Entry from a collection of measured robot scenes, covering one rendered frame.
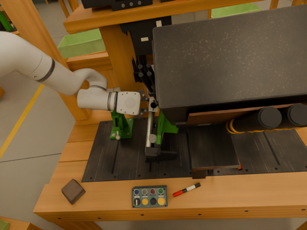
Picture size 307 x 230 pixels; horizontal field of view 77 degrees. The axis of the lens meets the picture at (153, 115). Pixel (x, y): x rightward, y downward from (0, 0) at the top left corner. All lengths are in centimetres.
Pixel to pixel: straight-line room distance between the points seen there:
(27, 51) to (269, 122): 61
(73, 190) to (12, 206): 155
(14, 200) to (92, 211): 165
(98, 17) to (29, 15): 38
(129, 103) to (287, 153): 77
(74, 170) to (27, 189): 142
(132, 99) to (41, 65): 36
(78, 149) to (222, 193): 82
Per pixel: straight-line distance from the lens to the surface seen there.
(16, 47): 64
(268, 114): 39
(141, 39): 87
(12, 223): 135
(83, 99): 85
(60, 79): 71
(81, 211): 103
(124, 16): 83
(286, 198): 99
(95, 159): 113
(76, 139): 132
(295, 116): 41
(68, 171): 119
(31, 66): 66
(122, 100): 83
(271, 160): 106
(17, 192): 261
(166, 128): 82
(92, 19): 87
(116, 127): 109
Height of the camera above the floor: 175
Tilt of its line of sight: 44 degrees down
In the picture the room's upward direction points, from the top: 13 degrees counter-clockwise
